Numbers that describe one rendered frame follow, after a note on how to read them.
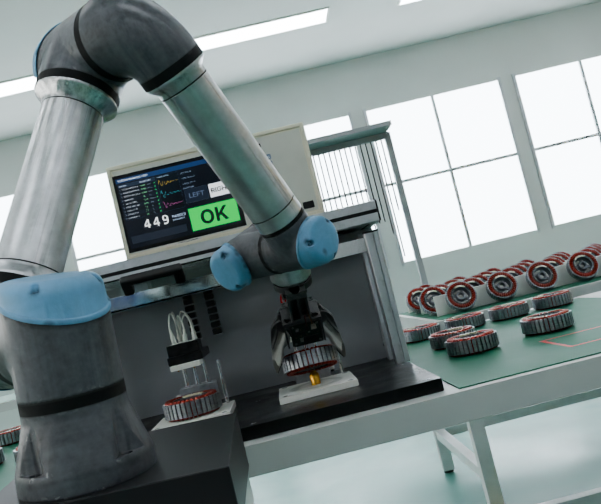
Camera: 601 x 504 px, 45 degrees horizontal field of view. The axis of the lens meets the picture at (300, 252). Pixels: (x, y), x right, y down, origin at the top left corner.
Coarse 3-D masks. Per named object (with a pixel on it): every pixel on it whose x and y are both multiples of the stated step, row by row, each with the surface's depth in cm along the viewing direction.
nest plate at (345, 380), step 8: (328, 376) 149; (336, 376) 145; (344, 376) 142; (352, 376) 140; (296, 384) 148; (304, 384) 145; (320, 384) 139; (328, 384) 137; (336, 384) 134; (344, 384) 134; (352, 384) 134; (280, 392) 142; (288, 392) 139; (296, 392) 137; (304, 392) 134; (312, 392) 134; (320, 392) 134; (328, 392) 134; (280, 400) 134; (288, 400) 134; (296, 400) 134
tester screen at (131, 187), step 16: (144, 176) 156; (160, 176) 156; (176, 176) 156; (192, 176) 156; (208, 176) 156; (128, 192) 156; (144, 192) 156; (160, 192) 156; (176, 192) 156; (128, 208) 155; (144, 208) 156; (160, 208) 156; (176, 208) 156; (128, 224) 155; (176, 224) 156; (224, 224) 156; (160, 240) 155
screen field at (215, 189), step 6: (204, 186) 156; (210, 186) 156; (216, 186) 156; (222, 186) 156; (186, 192) 156; (192, 192) 156; (198, 192) 156; (204, 192) 156; (210, 192) 156; (216, 192) 156; (222, 192) 156; (228, 192) 156; (186, 198) 156; (192, 198) 156; (198, 198) 156; (204, 198) 156
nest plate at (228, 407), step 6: (228, 402) 146; (234, 402) 146; (222, 408) 140; (228, 408) 138; (234, 408) 143; (210, 414) 136; (216, 414) 134; (222, 414) 133; (162, 420) 144; (186, 420) 135; (192, 420) 133; (198, 420) 133; (156, 426) 137; (162, 426) 135; (168, 426) 133
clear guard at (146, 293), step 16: (192, 272) 130; (208, 272) 129; (112, 288) 130; (144, 288) 129; (160, 288) 128; (176, 288) 128; (192, 288) 127; (208, 288) 127; (112, 304) 127; (128, 304) 126; (144, 304) 126
